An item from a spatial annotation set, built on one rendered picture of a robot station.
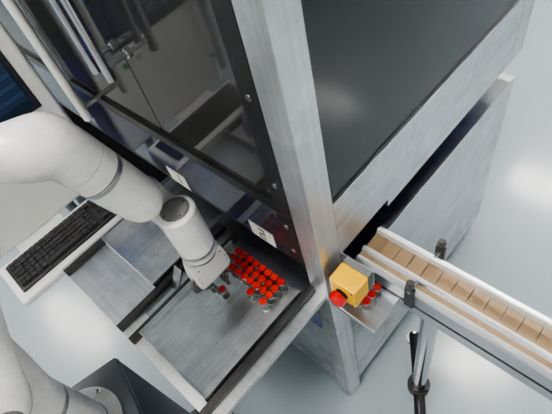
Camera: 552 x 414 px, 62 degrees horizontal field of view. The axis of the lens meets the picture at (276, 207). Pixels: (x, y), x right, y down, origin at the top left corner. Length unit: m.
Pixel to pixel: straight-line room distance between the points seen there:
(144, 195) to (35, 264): 0.91
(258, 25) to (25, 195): 1.26
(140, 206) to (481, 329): 0.76
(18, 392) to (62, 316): 1.72
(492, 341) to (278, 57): 0.77
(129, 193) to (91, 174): 0.08
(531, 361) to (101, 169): 0.91
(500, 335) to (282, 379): 1.15
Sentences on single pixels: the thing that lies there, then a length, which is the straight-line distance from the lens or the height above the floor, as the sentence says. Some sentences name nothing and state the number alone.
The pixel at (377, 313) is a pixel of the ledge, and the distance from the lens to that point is 1.18.
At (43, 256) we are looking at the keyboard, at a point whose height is 0.83.
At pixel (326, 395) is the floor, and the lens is 2.03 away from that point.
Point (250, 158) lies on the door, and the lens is 0.91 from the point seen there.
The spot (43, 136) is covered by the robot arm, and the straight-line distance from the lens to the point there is 0.72.
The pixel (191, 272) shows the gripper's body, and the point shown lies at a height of 1.09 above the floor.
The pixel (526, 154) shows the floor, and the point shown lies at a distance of 2.75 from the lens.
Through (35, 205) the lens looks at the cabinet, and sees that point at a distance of 1.77.
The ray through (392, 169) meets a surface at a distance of 1.12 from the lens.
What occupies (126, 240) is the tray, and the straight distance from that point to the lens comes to 1.49.
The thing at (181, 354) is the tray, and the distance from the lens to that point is 1.23.
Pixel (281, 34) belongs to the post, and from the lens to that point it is 0.63.
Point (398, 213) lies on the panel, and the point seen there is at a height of 0.88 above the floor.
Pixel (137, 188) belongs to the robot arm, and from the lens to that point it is 0.82.
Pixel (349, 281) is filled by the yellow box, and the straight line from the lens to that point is 1.05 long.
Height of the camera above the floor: 1.96
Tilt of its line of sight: 51 degrees down
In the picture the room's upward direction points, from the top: 18 degrees counter-clockwise
